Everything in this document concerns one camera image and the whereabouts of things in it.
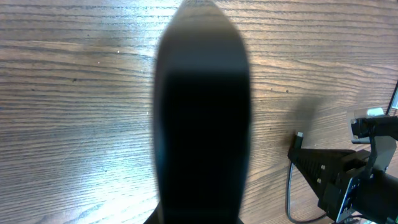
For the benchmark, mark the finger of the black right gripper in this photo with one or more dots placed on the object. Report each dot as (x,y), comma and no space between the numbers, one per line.
(320,166)

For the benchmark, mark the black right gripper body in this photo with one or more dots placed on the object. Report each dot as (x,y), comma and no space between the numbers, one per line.
(349,188)

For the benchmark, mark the Samsung Galaxy smartphone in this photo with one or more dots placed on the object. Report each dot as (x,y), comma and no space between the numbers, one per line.
(202,117)

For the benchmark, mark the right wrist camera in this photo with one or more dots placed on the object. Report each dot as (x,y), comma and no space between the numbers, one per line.
(364,123)

